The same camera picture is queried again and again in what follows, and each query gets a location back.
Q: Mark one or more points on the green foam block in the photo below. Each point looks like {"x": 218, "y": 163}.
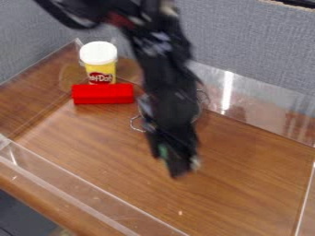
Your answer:
{"x": 163, "y": 151}

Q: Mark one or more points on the red rectangular block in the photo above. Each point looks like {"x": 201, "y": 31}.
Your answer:
{"x": 103, "y": 94}

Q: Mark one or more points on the small steel pot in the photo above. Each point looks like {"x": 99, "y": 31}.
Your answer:
{"x": 138, "y": 123}

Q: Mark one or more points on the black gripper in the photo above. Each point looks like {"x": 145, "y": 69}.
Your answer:
{"x": 169, "y": 106}

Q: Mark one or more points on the clear acrylic table barrier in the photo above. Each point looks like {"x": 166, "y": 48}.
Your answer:
{"x": 77, "y": 163}

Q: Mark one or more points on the yellow Play-Doh can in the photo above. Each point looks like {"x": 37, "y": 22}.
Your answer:
{"x": 99, "y": 55}

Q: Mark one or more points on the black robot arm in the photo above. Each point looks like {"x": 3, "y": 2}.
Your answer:
{"x": 151, "y": 26}

